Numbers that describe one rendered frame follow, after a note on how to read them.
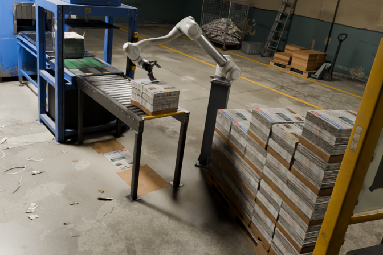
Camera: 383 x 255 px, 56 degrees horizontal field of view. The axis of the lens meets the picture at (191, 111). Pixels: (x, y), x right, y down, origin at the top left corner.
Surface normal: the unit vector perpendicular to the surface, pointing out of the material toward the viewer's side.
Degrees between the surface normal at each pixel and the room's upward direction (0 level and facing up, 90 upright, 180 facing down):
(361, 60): 90
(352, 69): 90
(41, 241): 0
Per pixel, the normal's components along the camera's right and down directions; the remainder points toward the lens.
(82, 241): 0.13, -0.93
